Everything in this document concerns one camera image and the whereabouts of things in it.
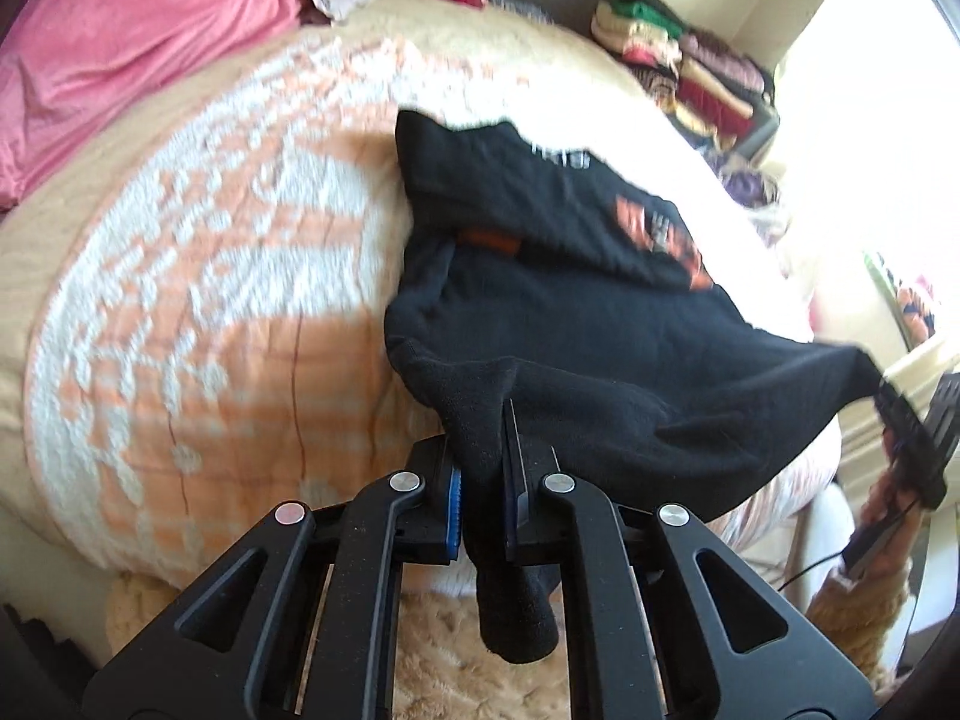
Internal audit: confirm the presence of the stack of folded clothes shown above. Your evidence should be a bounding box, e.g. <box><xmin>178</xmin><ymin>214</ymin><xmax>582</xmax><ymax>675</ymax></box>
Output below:
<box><xmin>590</xmin><ymin>0</ymin><xmax>781</xmax><ymax>161</ymax></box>

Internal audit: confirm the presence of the right hand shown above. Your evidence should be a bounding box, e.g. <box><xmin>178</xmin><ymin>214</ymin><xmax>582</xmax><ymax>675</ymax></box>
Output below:
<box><xmin>841</xmin><ymin>429</ymin><xmax>923</xmax><ymax>582</ymax></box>

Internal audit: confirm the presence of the basket of crumpled clothes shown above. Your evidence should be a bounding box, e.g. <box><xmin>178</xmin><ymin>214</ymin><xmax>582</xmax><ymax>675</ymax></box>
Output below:
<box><xmin>703</xmin><ymin>149</ymin><xmax>779</xmax><ymax>210</ymax></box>

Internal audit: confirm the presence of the pink quilt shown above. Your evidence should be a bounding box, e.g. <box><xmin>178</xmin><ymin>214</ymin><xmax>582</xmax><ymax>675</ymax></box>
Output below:
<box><xmin>2</xmin><ymin>0</ymin><xmax>306</xmax><ymax>210</ymax></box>

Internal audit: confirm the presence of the beige bed sheet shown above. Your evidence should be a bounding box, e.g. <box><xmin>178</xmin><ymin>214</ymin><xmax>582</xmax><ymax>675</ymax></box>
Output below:
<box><xmin>0</xmin><ymin>0</ymin><xmax>655</xmax><ymax>542</ymax></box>

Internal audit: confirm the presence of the black sweater with orange patches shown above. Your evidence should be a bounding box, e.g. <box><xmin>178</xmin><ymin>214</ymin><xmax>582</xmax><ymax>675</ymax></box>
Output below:
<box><xmin>384</xmin><ymin>109</ymin><xmax>880</xmax><ymax>663</ymax></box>

